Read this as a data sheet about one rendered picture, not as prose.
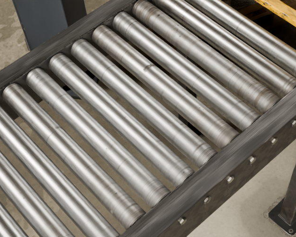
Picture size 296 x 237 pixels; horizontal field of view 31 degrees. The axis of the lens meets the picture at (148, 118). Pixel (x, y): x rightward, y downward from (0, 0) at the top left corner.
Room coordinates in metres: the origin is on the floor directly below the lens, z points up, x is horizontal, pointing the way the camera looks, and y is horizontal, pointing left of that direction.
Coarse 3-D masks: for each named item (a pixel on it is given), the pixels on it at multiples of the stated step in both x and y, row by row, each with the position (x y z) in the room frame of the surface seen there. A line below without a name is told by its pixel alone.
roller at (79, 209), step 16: (0, 112) 0.72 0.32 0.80; (0, 128) 0.68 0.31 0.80; (16, 128) 0.67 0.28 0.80; (16, 144) 0.63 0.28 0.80; (32, 144) 0.63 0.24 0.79; (32, 160) 0.59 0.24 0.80; (48, 160) 0.59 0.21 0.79; (48, 176) 0.54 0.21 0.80; (64, 176) 0.55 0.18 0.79; (48, 192) 0.52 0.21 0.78; (64, 192) 0.50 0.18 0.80; (80, 192) 0.51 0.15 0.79; (64, 208) 0.48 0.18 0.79; (80, 208) 0.47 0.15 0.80; (80, 224) 0.44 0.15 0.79; (96, 224) 0.43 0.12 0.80
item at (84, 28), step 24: (120, 0) 1.03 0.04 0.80; (72, 24) 0.96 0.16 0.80; (96, 24) 0.95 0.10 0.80; (144, 24) 1.03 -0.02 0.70; (48, 48) 0.89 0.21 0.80; (96, 48) 0.94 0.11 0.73; (0, 72) 0.83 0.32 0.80; (24, 72) 0.82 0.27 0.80; (48, 72) 0.85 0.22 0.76; (0, 96) 0.78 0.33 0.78
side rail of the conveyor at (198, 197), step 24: (288, 96) 0.67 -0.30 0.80; (264, 120) 0.62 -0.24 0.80; (288, 120) 0.61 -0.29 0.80; (240, 144) 0.57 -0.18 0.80; (264, 144) 0.56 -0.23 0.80; (288, 144) 0.62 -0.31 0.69; (216, 168) 0.52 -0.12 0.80; (240, 168) 0.52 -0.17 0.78; (192, 192) 0.47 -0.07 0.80; (216, 192) 0.48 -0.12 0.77; (144, 216) 0.43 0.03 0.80; (168, 216) 0.43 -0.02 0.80; (192, 216) 0.44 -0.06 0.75
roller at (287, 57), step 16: (192, 0) 1.02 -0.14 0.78; (208, 0) 0.99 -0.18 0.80; (224, 16) 0.94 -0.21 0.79; (240, 16) 0.92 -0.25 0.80; (240, 32) 0.89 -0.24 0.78; (256, 32) 0.87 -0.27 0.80; (256, 48) 0.85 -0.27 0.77; (272, 48) 0.82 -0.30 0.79; (288, 48) 0.81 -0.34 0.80; (288, 64) 0.77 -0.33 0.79
